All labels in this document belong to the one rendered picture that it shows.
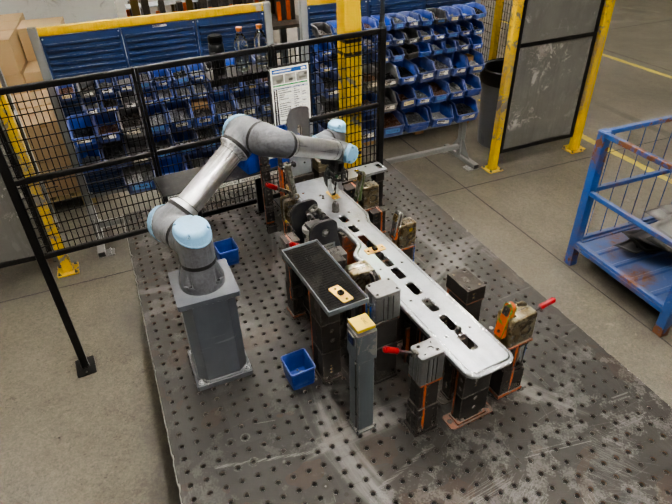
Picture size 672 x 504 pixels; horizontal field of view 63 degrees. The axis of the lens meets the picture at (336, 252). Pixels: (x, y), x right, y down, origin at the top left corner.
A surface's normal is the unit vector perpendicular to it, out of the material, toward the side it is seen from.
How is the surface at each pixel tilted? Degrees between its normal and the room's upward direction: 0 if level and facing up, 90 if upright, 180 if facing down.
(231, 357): 90
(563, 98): 91
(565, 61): 92
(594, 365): 0
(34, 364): 0
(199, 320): 90
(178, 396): 0
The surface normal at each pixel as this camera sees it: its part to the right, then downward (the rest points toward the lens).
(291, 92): 0.46, 0.50
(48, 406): -0.03, -0.82
